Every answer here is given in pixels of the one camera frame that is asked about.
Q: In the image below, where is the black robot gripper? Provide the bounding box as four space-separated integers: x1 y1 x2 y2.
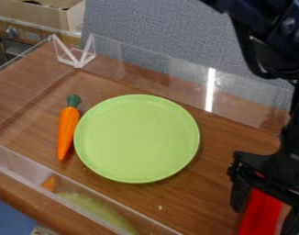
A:
226 151 299 235

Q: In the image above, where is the cardboard box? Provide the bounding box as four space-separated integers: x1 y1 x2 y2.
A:
0 0 85 31

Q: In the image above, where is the clear acrylic enclosure wall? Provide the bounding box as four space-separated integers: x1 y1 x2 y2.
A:
0 39 288 235

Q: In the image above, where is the wooden shelf with knob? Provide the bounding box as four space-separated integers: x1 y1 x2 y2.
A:
0 17 81 46

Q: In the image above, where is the clear acrylic corner bracket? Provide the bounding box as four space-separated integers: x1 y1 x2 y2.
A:
51 35 96 68

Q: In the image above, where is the red plastic block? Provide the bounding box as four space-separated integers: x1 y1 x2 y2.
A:
237 189 281 235

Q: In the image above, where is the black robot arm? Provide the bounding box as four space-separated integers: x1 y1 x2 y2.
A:
200 0 299 235

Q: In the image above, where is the orange toy carrot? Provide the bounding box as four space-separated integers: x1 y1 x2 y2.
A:
55 95 81 161

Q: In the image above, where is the green round plate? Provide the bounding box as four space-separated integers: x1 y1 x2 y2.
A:
74 95 201 184

